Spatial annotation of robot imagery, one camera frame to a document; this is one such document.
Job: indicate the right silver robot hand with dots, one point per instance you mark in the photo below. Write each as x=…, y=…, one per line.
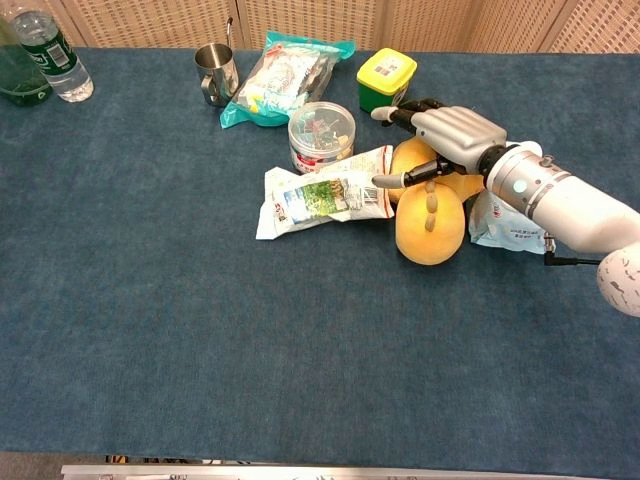
x=455, y=135

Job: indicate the yellow plush toy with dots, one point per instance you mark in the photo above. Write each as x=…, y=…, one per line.
x=425, y=235

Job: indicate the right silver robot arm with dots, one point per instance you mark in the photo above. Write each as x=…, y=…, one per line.
x=570, y=205

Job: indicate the green container yellow lid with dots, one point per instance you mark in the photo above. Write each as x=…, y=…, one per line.
x=384, y=80

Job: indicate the white wet wipes pack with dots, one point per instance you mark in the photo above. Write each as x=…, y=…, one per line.
x=500, y=225

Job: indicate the clear round clip jar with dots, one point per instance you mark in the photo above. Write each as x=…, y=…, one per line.
x=320, y=135

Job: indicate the white snack bag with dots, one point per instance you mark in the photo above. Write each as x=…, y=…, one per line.
x=320, y=200

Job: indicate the teal snack package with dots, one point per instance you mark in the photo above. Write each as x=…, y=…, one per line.
x=280, y=80

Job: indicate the stainless steel mug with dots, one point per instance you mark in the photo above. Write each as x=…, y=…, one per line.
x=217, y=70

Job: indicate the blue table cloth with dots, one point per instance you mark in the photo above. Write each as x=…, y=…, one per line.
x=200, y=325

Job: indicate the rattan folding screen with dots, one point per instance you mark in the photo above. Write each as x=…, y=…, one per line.
x=150, y=22

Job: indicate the clear water bottle green label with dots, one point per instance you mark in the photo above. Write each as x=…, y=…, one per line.
x=55, y=55

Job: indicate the green plastic bottle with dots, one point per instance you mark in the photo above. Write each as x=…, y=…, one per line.
x=17, y=75

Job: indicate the aluminium frame rail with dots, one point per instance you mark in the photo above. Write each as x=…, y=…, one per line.
x=300, y=472

